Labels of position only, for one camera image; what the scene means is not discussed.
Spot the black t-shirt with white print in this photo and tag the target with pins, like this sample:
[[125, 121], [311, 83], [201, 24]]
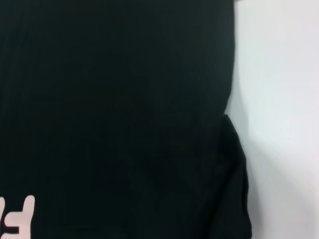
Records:
[[112, 99]]

